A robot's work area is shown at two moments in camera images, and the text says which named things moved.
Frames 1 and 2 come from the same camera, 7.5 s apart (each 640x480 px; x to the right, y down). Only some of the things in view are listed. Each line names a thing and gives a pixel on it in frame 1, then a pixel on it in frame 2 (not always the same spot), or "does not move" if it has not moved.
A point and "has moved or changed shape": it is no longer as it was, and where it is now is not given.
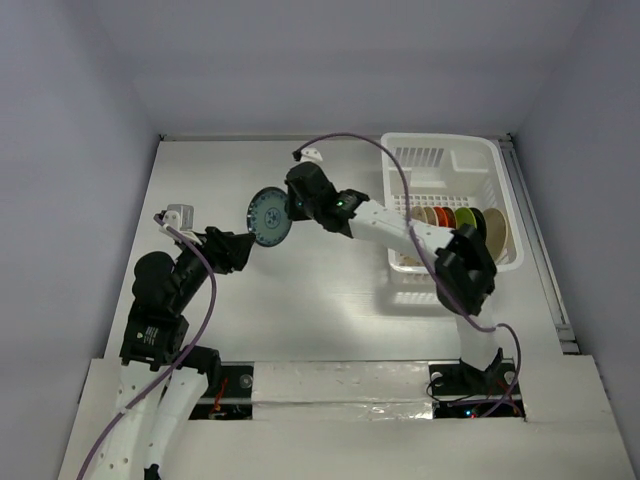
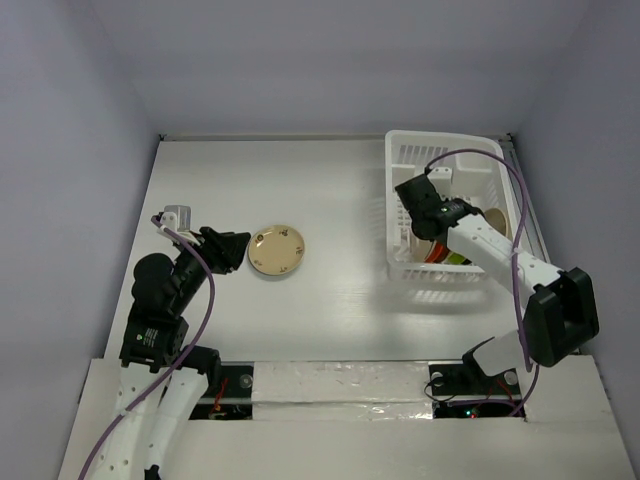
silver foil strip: [341, 390] does not move
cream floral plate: [419, 213] has moved or changed shape
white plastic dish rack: [451, 170] does not move
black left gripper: [228, 250] does not move
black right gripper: [298, 190] → [415, 195]
